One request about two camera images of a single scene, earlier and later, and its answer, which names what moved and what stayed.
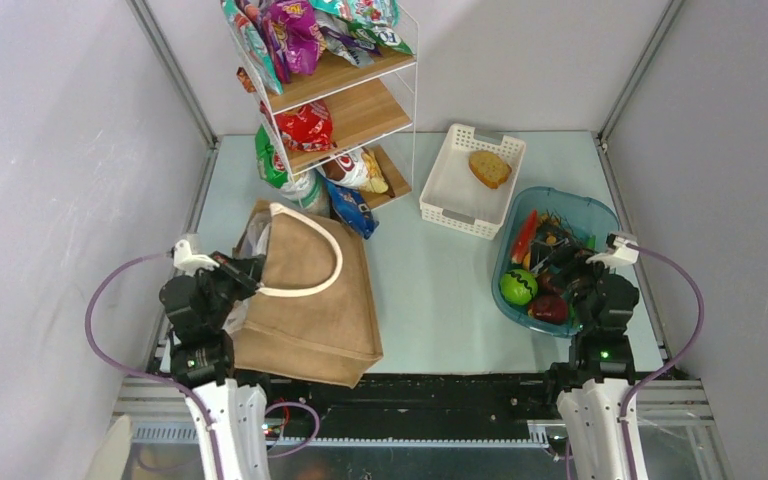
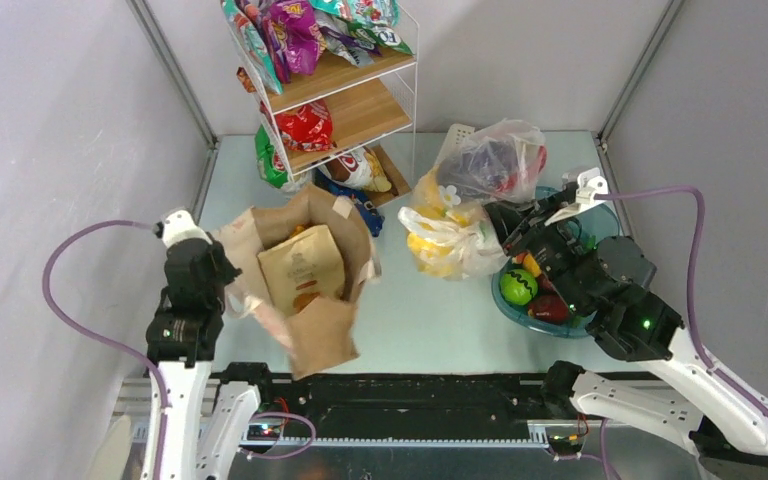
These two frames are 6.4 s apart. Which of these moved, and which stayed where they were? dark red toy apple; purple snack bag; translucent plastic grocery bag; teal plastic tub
Moved: translucent plastic grocery bag
Stayed: purple snack bag; dark red toy apple; teal plastic tub
